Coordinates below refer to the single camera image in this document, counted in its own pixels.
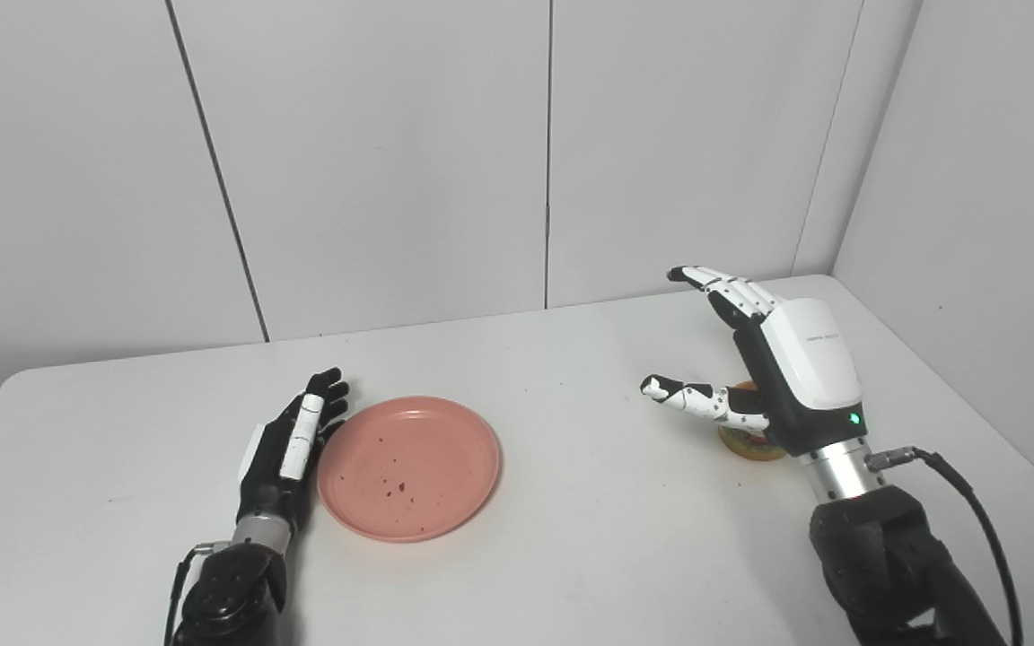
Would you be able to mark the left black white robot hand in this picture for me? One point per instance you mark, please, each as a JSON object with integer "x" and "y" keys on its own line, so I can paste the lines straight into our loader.
{"x": 266, "y": 467}

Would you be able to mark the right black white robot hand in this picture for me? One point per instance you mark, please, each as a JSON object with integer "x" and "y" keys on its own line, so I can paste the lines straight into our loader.
{"x": 804, "y": 368}

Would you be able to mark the toy hamburger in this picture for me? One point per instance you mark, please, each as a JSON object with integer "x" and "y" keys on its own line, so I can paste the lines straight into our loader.
{"x": 750, "y": 444}

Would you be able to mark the pink round plate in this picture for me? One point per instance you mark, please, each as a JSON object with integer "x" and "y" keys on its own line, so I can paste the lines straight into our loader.
{"x": 409, "y": 467}

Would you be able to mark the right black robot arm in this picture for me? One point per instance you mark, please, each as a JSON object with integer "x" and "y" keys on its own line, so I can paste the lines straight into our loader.
{"x": 894, "y": 556}

